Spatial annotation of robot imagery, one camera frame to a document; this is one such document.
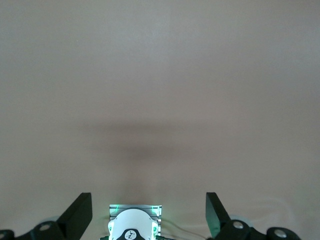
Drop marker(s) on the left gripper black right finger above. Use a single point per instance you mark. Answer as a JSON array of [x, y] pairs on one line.
[[217, 220]]

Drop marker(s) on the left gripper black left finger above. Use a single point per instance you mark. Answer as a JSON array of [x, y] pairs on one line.
[[75, 220]]

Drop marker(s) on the aluminium arm base plate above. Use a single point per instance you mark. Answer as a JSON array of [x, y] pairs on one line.
[[135, 207]]

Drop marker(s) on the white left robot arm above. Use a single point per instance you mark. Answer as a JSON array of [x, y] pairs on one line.
[[132, 220]]

